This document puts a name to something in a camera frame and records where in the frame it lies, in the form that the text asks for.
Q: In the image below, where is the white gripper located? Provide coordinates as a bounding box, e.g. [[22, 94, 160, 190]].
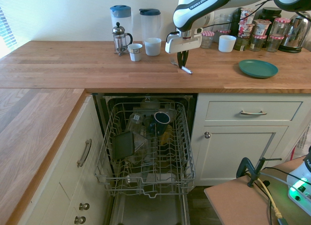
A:
[[165, 32, 203, 68]]

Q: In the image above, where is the black square container lid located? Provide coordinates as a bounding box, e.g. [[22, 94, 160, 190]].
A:
[[111, 131, 136, 160]]

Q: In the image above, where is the white yogurt cup red rim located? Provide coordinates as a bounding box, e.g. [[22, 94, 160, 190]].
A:
[[252, 19, 272, 36]]

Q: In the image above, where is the clear pitcher light blue lid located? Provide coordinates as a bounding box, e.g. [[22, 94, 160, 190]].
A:
[[109, 5, 133, 45]]

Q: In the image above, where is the metal cabinet pull handle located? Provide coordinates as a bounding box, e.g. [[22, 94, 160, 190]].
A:
[[76, 138, 92, 168], [240, 110, 267, 116]]

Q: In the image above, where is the grey cable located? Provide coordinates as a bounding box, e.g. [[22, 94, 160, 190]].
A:
[[261, 173, 292, 187]]

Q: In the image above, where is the glass French press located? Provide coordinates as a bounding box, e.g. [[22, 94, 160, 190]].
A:
[[111, 21, 134, 57]]

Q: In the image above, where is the plain white cup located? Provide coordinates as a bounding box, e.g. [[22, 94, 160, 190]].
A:
[[218, 35, 237, 52]]

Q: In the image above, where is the steel electric kettle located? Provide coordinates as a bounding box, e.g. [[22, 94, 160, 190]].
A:
[[278, 11, 311, 53]]

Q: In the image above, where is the dark blue mug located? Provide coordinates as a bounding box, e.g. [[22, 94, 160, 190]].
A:
[[148, 111, 171, 136]]

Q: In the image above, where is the grey wire dishwasher rack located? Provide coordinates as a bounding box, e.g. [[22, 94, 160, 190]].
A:
[[93, 101, 197, 199]]

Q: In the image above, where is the clear empty glass jar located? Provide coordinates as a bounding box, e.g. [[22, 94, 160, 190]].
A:
[[219, 13, 233, 31]]

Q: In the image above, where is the white plastic bag red print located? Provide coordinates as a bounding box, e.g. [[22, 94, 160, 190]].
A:
[[290, 122, 311, 160]]

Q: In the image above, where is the dishwasher with open door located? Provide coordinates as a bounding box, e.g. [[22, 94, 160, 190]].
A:
[[93, 92, 198, 225]]

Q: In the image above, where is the wide white mug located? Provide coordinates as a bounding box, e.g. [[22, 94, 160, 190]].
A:
[[144, 37, 162, 57]]

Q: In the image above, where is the brown chocolate yogurt cup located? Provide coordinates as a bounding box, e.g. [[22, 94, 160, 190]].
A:
[[237, 22, 255, 38]]

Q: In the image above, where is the patterned paper cup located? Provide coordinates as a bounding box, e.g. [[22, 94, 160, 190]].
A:
[[127, 43, 143, 62]]

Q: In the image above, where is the white yogurt cup red print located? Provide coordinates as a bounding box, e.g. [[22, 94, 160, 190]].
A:
[[239, 8, 256, 25]]

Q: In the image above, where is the clear pitcher dark blue lid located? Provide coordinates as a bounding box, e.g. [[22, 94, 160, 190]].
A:
[[138, 8, 162, 42]]

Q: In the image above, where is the teal plastic plate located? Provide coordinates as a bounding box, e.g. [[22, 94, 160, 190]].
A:
[[238, 59, 279, 79]]

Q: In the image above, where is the black base cable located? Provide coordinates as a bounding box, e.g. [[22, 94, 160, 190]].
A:
[[244, 166, 294, 225]]

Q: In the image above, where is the white kitchen cabinet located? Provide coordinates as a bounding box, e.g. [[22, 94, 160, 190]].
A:
[[17, 93, 115, 225], [194, 92, 311, 187]]

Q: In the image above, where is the clear glass jar with label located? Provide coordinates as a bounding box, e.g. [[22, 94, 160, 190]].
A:
[[126, 112, 144, 133]]

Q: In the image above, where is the dark green jar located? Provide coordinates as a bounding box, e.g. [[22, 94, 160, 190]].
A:
[[233, 36, 251, 52]]

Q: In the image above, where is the brown robot stand board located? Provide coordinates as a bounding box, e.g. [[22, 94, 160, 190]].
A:
[[204, 156, 311, 225]]

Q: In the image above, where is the glass jar red checked lid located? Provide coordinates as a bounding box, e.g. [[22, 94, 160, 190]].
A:
[[266, 34, 285, 53], [249, 34, 267, 52], [201, 31, 215, 50], [213, 29, 231, 43]]

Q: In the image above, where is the black protein powder tub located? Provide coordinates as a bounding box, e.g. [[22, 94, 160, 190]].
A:
[[257, 7, 282, 24]]

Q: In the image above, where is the yellow plastic dish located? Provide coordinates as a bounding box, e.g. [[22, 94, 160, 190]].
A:
[[159, 127, 179, 145]]

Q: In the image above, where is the black shaker bottle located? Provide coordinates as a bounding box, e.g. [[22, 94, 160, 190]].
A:
[[230, 7, 243, 37]]

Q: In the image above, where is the large glass jar checked lid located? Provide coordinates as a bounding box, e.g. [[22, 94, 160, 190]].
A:
[[270, 17, 291, 37]]

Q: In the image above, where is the white-handled metal fork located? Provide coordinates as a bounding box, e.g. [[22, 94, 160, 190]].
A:
[[169, 57, 193, 75]]

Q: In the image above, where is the dark metal C-clamp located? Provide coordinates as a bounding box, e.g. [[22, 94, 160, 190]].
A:
[[237, 156, 283, 188]]

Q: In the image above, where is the clear plastic container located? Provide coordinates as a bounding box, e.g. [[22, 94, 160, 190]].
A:
[[130, 135, 151, 165]]

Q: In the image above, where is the window blind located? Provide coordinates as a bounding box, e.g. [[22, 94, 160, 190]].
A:
[[0, 6, 12, 58]]

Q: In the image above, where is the yellow ethernet cable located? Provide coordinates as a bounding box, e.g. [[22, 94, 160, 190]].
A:
[[257, 177, 284, 220]]

